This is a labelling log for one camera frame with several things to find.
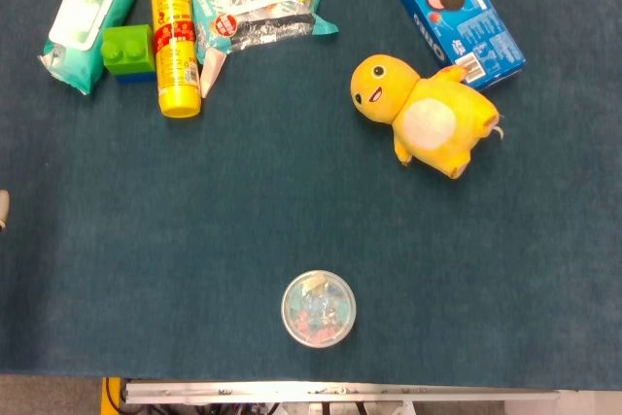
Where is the yellow bottle with green cap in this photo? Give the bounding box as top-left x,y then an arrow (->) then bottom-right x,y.
150,0 -> 202,120

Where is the green wet wipes pack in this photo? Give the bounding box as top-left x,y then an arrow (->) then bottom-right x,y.
38,0 -> 139,96

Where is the aluminium frame rail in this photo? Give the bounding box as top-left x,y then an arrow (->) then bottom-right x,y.
121,380 -> 561,405

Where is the yellow plush toy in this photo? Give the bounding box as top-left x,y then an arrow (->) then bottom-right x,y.
350,53 -> 505,181

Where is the blue Oreo cookie box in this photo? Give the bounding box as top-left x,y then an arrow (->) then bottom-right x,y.
396,0 -> 527,92

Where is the green toy building block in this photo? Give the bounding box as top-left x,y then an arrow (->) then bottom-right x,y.
100,23 -> 156,77

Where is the yellow frame post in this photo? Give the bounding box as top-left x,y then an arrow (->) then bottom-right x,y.
100,376 -> 122,415

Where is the round clear container of clips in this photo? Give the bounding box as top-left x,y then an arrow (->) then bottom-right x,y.
280,269 -> 358,349

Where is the blue toy building block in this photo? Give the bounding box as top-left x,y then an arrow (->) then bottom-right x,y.
116,71 -> 157,86

